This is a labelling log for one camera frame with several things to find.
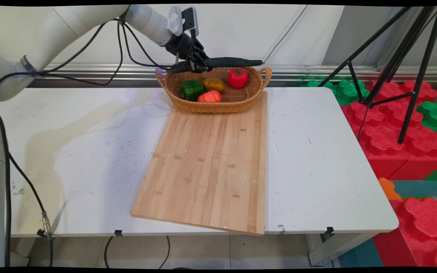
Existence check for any white table leg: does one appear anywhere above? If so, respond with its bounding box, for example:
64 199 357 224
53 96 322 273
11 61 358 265
306 232 374 267

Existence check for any teal foam mat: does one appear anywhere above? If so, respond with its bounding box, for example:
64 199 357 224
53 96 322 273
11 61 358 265
391 180 437 198
339 238 384 268

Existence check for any orange foam piece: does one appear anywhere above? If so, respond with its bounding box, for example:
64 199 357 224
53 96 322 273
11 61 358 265
379 178 402 201

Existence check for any green toy bell pepper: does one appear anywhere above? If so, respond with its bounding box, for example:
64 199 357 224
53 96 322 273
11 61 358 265
180 80 206 102

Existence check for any dark green toy cucumber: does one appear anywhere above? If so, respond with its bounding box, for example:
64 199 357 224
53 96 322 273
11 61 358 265
167 57 263 74

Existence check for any orange toy bell pepper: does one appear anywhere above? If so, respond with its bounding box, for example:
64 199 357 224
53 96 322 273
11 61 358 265
198 90 222 103

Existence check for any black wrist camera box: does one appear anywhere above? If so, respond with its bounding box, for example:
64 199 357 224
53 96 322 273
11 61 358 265
182 7 199 38

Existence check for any red foam puzzle block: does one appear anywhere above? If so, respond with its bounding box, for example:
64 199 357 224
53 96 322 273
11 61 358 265
366 80 437 106
372 197 437 268

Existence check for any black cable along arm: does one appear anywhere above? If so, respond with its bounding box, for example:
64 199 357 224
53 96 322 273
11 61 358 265
0 18 195 95

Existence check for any bamboo cutting board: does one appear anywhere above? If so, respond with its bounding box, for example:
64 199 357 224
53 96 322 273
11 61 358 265
130 91 268 236

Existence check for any black camera tripod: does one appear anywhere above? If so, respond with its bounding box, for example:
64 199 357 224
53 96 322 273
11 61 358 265
317 6 437 144

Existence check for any green foam puzzle block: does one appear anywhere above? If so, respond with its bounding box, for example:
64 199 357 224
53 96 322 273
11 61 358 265
306 80 371 106
417 101 437 158

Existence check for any black cable with metal connector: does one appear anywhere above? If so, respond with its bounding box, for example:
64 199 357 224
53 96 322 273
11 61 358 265
0 95 54 268

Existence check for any yellow-brown potato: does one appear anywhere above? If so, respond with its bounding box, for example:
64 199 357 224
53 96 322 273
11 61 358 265
203 77 226 93

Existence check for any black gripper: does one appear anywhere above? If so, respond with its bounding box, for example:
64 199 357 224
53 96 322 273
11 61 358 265
163 33 212 74

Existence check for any aluminium wall rail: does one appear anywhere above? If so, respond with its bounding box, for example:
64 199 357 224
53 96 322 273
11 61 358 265
29 64 437 83

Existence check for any large red foam block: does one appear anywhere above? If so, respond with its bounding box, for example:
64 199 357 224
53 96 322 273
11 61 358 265
341 102 437 181

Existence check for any woven wicker basket with handles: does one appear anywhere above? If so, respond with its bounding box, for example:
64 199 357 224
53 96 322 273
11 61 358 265
155 66 273 114

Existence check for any black cable under table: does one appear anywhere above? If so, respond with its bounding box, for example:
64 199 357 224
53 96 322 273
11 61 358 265
104 236 171 270

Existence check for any red toy tomato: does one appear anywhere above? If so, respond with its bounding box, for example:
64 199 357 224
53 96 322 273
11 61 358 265
228 68 249 89

